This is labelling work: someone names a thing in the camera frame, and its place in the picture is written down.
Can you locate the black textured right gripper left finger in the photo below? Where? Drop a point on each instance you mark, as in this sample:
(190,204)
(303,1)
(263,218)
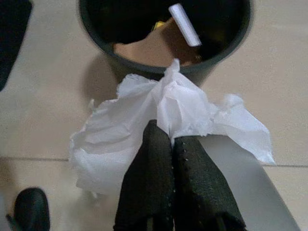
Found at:
(146,173)

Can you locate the brown cardboard piece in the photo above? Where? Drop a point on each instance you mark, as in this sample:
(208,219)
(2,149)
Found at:
(144,51)

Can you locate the white paper tube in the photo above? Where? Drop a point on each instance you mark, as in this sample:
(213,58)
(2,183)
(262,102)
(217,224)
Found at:
(184,24)

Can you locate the small yellow scrap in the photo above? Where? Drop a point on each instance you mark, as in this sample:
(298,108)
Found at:
(159,25)

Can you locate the white tissue paper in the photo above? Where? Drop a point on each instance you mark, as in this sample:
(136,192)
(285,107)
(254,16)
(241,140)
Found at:
(115,137)

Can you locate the black textured right gripper right finger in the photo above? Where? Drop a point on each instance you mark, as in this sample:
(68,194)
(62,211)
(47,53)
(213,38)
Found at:
(197,187)

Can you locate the dark grey round rubbish bin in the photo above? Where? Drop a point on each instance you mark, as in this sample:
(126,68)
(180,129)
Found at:
(134,69)

